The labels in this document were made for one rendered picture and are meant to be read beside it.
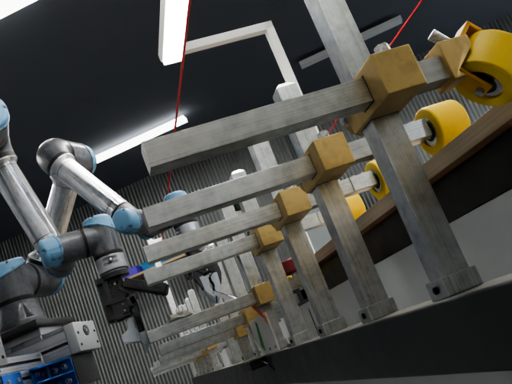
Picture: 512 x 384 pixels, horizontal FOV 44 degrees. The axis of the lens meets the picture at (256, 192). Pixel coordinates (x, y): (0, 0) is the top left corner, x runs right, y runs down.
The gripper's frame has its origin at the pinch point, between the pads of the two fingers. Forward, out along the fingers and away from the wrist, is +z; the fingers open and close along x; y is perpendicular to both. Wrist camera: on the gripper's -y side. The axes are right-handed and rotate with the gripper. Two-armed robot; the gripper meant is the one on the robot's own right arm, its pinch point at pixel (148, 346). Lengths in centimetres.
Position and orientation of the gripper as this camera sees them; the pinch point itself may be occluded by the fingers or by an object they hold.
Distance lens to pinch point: 163.5
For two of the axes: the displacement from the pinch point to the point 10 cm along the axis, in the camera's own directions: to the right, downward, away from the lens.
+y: -9.2, 3.0, -2.6
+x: 1.6, -3.0, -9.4
